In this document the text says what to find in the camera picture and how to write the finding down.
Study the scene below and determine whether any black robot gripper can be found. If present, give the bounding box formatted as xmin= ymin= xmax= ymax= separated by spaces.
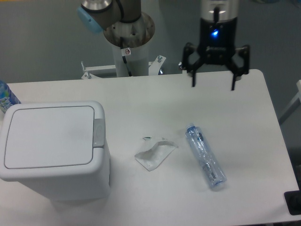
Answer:
xmin=182 ymin=17 xmax=250 ymax=91

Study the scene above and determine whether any grey trash can push button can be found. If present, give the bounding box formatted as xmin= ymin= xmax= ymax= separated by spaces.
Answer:
xmin=93 ymin=119 xmax=105 ymax=148

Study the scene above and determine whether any white plastic trash can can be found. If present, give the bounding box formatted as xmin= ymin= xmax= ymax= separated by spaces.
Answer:
xmin=0 ymin=101 xmax=111 ymax=201

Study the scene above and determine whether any white trash can lid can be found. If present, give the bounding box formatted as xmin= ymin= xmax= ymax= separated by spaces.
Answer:
xmin=1 ymin=106 xmax=94 ymax=169

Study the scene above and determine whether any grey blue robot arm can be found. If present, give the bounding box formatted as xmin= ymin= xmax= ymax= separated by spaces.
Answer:
xmin=77 ymin=0 xmax=250 ymax=82

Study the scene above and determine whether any torn white plastic wrapper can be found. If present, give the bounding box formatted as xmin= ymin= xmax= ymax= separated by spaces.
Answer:
xmin=134 ymin=137 xmax=178 ymax=172

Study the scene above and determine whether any clear blue plastic bottle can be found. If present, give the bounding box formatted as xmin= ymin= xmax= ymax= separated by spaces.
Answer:
xmin=185 ymin=123 xmax=227 ymax=190

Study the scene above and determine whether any black object at table corner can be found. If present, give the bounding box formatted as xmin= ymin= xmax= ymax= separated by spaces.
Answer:
xmin=284 ymin=190 xmax=301 ymax=216

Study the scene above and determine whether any blue green labelled bottle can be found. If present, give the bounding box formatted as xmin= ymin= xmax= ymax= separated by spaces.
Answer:
xmin=0 ymin=81 xmax=21 ymax=113

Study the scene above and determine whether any white frame at right edge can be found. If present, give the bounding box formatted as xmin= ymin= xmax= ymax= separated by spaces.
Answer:
xmin=278 ymin=80 xmax=301 ymax=125

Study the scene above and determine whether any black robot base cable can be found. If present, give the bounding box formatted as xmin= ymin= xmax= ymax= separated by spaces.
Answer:
xmin=119 ymin=36 xmax=133 ymax=77

